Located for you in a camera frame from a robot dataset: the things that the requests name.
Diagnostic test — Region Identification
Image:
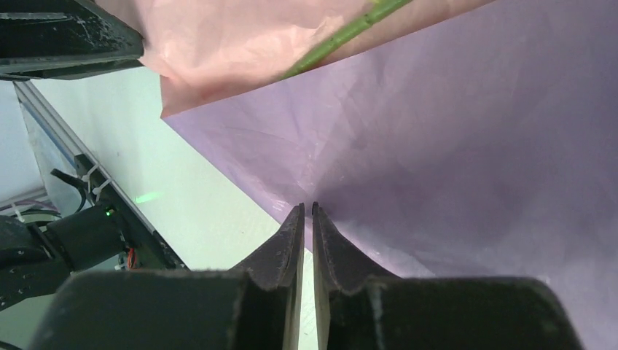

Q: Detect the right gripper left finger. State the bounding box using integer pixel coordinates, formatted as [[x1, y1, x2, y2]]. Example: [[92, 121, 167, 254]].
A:
[[232, 203, 305, 349]]

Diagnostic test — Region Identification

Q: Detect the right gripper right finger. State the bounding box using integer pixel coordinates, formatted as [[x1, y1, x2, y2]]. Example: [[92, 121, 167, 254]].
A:
[[311, 202, 400, 349]]

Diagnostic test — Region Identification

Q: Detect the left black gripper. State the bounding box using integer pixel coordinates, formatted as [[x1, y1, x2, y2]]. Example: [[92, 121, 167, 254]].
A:
[[1, 1, 144, 81]]

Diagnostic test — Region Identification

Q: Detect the purple pink wrapping paper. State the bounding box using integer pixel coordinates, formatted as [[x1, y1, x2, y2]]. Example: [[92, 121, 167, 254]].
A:
[[166, 1, 617, 349]]

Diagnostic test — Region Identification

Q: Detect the fake flower bouquet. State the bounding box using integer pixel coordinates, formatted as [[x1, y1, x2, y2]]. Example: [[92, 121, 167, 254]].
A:
[[281, 0, 412, 80]]

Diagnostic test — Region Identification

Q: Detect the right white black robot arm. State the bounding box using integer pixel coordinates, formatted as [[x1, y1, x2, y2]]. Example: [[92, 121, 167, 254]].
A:
[[1, 203, 407, 349]]

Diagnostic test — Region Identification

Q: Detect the aluminium frame rail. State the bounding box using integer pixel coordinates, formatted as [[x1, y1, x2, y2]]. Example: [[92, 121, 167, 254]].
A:
[[15, 82, 186, 269]]

